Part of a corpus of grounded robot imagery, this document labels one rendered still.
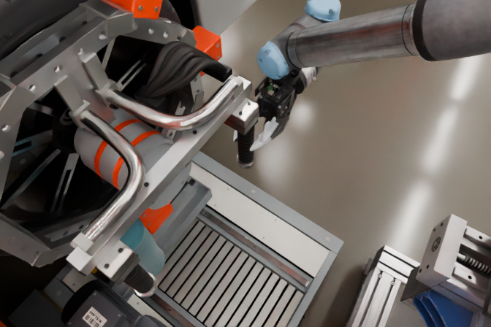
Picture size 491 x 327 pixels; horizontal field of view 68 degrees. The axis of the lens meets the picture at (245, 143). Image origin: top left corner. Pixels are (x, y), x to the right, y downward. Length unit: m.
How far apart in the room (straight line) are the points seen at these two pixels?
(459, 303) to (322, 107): 1.24
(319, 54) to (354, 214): 1.10
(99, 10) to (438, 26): 0.50
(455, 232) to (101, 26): 0.77
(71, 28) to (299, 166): 1.28
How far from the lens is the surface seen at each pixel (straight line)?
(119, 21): 0.65
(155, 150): 0.70
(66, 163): 0.90
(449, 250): 0.85
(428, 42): 0.55
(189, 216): 1.45
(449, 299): 0.93
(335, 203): 1.67
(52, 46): 0.65
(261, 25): 2.33
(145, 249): 0.88
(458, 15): 0.53
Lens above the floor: 1.50
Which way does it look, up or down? 58 degrees down
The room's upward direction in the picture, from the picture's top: straight up
